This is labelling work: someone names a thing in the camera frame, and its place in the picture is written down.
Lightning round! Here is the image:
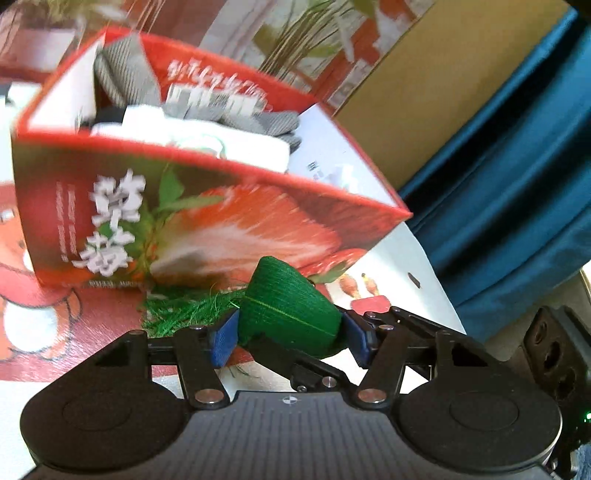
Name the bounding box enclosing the green fabric zongzi sachet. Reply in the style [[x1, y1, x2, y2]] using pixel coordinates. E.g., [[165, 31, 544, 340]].
[[142, 256, 346, 359]]

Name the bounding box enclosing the red strawberry cardboard box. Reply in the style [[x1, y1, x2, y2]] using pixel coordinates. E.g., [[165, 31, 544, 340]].
[[12, 27, 410, 290]]

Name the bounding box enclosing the printed living room backdrop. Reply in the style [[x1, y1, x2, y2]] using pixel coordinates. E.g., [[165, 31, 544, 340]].
[[1, 0, 433, 111]]

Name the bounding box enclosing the blue curtain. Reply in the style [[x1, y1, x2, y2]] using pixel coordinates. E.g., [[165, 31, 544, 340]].
[[401, 10, 590, 341]]

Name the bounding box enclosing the white cartoon print tablecloth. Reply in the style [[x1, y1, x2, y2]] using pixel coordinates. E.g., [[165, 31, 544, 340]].
[[1, 79, 464, 479]]

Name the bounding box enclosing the white cloth green print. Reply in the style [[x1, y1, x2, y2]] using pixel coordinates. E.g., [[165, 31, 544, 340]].
[[90, 105, 290, 173]]

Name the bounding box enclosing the black eye mask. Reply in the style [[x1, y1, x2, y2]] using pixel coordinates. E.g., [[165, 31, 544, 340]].
[[80, 106, 126, 129]]

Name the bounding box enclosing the grey mesh glove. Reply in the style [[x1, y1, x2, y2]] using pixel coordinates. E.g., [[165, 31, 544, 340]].
[[93, 34, 301, 151]]

